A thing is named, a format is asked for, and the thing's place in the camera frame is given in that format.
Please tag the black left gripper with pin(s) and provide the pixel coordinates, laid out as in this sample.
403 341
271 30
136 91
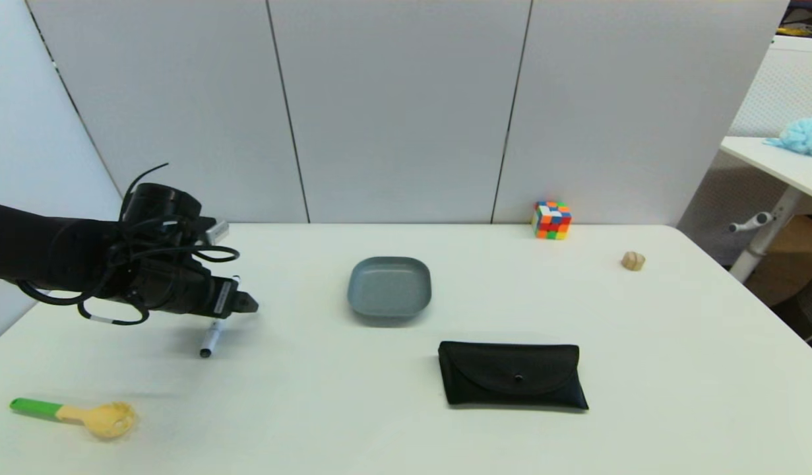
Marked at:
181 290

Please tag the white marker with black cap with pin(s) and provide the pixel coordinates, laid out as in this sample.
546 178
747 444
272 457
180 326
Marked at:
211 340

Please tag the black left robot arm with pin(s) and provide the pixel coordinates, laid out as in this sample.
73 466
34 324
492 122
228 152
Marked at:
43 247

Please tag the grey square plate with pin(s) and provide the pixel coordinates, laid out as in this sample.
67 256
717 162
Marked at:
389 289

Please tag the black snap pouch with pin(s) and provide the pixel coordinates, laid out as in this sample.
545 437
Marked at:
511 376

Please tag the multicoloured puzzle cube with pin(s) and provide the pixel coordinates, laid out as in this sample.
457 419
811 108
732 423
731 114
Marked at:
551 221

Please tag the small wooden knob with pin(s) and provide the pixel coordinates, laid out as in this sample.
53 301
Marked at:
632 261

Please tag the brown cardboard box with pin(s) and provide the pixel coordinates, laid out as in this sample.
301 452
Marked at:
798 257

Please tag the white side table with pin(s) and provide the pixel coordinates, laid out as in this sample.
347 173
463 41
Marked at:
785 171

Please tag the dark mesh object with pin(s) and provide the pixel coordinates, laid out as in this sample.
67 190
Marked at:
808 316

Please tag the white pegboard panel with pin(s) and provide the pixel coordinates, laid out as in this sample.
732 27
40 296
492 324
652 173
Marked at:
785 86

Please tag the light blue fluffy ball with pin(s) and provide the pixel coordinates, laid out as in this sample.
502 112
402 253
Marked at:
805 136

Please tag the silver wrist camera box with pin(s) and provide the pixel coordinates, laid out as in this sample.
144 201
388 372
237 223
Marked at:
218 232

